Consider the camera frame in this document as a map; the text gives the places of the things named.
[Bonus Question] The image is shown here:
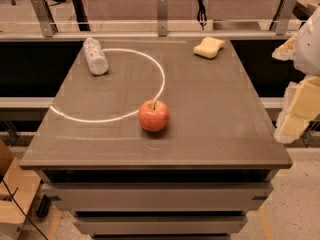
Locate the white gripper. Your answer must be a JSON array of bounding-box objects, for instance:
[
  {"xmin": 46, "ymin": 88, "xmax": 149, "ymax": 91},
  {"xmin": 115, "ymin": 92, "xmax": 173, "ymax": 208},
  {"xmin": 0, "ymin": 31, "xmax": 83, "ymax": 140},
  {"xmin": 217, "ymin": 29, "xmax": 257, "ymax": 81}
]
[{"xmin": 272, "ymin": 7, "xmax": 320, "ymax": 144}]

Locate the yellow sponge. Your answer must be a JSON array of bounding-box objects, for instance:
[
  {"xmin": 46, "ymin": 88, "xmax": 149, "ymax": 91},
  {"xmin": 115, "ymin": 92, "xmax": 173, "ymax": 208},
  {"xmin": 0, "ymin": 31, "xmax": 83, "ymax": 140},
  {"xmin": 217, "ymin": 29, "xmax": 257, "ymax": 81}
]
[{"xmin": 194, "ymin": 37, "xmax": 225, "ymax": 59}]

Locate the grey drawer cabinet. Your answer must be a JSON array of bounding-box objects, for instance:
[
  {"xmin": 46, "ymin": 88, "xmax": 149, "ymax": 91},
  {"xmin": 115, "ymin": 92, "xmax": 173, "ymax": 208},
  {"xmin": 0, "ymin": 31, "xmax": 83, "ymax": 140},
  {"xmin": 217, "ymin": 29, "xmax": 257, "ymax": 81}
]
[{"xmin": 21, "ymin": 39, "xmax": 291, "ymax": 240}]

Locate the red apple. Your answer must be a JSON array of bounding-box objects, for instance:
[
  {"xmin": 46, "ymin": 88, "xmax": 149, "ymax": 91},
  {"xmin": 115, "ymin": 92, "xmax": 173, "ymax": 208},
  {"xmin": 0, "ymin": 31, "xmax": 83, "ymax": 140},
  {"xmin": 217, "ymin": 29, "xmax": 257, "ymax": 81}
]
[{"xmin": 138, "ymin": 100, "xmax": 170, "ymax": 132}]

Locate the metal railing with glass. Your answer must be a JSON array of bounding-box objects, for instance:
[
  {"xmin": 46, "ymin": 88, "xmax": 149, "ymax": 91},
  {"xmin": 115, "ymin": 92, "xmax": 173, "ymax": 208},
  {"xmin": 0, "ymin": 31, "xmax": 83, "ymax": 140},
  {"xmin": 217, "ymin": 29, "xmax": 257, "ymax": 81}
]
[{"xmin": 0, "ymin": 0, "xmax": 320, "ymax": 42}]

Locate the cardboard box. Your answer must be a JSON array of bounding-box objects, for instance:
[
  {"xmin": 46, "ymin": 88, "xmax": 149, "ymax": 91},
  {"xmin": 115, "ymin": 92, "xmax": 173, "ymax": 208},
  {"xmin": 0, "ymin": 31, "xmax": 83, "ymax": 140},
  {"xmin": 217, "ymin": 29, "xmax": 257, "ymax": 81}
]
[{"xmin": 0, "ymin": 140, "xmax": 40, "ymax": 240}]

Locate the black hanging cable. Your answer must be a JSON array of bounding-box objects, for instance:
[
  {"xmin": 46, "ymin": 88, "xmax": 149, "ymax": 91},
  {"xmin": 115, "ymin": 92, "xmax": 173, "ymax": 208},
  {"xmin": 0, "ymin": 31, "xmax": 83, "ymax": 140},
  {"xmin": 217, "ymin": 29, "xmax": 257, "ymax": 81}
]
[{"xmin": 195, "ymin": 0, "xmax": 208, "ymax": 31}]

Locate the black cable on floor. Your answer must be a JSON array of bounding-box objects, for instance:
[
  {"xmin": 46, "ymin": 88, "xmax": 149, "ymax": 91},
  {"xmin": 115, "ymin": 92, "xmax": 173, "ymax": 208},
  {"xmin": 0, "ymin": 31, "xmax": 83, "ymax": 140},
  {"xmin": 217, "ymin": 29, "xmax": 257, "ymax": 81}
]
[{"xmin": 0, "ymin": 177, "xmax": 50, "ymax": 240}]

